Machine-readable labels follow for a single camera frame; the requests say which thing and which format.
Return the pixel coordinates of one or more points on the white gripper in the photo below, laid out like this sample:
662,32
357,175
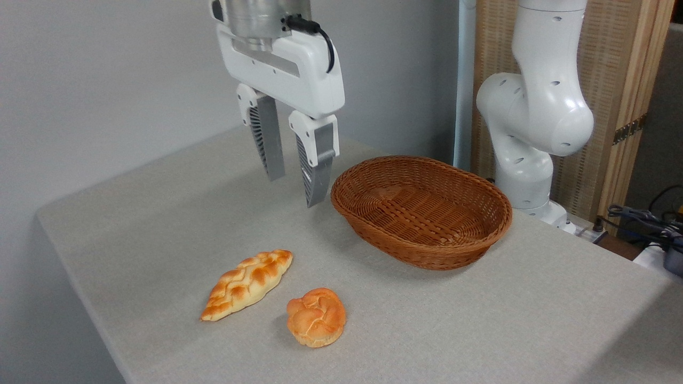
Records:
304,77

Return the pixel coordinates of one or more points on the round knotted bread roll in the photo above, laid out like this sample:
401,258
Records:
316,317

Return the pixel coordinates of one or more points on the long braided bread loaf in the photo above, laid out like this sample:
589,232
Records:
246,284

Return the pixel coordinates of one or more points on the brown wicker basket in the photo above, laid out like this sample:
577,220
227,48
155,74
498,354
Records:
427,213

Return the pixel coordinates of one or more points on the grey tablecloth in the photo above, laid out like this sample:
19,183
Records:
160,224

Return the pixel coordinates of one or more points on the white vertical pole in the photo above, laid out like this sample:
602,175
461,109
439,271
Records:
464,80

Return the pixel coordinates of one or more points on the metal screen hinge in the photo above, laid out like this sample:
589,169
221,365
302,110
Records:
629,129

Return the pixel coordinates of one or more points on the wooden woven folding screen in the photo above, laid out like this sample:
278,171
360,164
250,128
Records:
624,53

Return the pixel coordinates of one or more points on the white and grey device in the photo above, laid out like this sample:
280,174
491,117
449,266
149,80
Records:
673,262

